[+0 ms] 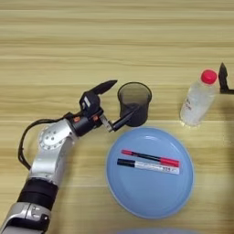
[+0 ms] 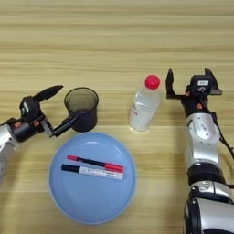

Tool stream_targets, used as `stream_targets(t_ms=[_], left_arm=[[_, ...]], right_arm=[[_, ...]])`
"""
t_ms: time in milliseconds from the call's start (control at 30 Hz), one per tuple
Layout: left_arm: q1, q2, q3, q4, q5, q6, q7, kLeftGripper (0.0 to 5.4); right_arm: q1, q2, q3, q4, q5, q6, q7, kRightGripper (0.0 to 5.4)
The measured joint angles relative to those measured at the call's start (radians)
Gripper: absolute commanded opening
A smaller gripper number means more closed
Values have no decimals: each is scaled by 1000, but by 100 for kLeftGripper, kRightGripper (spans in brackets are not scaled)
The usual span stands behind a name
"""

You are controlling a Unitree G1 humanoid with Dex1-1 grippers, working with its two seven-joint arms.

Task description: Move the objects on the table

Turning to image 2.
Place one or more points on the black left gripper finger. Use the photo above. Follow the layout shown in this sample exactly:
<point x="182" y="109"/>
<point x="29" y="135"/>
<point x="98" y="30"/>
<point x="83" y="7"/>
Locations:
<point x="48" y="92"/>
<point x="67" y="123"/>

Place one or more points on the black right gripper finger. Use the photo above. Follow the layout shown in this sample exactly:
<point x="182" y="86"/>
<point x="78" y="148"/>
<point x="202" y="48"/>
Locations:
<point x="210" y="73"/>
<point x="169" y="83"/>

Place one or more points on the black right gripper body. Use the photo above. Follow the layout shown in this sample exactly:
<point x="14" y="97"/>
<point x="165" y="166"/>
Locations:
<point x="195" y="105"/>

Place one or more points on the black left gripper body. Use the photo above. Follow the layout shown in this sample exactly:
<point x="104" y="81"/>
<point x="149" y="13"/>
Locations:
<point x="27" y="129"/>

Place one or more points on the clear bottle with red cap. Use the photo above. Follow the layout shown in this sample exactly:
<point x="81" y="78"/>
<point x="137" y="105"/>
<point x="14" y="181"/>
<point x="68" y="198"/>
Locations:
<point x="144" y="109"/>

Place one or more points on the white marker with black cap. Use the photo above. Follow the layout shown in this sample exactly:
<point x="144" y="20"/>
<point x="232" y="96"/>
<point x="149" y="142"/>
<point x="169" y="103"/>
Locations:
<point x="100" y="173"/>

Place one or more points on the red and black pen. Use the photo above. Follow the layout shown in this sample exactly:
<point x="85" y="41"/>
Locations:
<point x="114" y="167"/>

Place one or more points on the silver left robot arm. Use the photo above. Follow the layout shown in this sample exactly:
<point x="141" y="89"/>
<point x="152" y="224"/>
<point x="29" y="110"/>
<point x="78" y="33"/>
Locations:
<point x="4" y="146"/>

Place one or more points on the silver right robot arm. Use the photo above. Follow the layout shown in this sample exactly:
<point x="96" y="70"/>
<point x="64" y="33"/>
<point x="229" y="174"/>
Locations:
<point x="202" y="140"/>

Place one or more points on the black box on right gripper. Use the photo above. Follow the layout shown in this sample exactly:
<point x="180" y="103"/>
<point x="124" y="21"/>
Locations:
<point x="202" y="83"/>

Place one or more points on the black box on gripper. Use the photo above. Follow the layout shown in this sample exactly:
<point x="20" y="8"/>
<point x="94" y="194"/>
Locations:
<point x="202" y="83"/>
<point x="30" y="108"/>

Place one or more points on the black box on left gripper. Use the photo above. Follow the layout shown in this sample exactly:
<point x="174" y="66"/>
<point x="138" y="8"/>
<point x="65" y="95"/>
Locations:
<point x="30" y="108"/>

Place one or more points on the black mesh pen cup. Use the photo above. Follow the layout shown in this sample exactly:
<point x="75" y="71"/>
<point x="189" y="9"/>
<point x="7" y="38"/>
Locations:
<point x="87" y="106"/>

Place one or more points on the blue round plate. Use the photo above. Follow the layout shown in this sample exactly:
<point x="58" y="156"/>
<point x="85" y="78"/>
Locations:
<point x="91" y="201"/>

